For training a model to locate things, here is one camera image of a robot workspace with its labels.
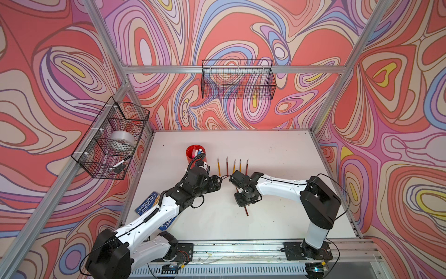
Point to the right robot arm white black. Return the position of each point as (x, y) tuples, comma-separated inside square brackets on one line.
[(319, 201)]

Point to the black wire basket left wall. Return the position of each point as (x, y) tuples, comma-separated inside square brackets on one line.
[(95, 156)]

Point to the black wire basket back wall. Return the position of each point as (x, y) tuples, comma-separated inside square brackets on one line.
[(240, 79)]

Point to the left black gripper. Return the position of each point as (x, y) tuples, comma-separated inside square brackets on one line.
[(213, 183)]

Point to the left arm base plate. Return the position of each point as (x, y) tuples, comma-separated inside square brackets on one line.
[(181, 253)]

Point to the red pen cup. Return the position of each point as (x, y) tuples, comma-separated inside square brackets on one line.
[(194, 150)]

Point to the white tape roll in basket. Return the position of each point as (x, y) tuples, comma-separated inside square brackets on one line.
[(122, 141)]

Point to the black wire basket wall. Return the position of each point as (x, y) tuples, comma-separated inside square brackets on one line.
[(240, 79), (95, 156)]

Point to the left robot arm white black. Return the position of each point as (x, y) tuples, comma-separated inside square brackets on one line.
[(116, 254)]

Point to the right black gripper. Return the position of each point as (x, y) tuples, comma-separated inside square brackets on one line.
[(241, 203)]

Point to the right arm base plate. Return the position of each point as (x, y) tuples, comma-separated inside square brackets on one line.
[(304, 251)]

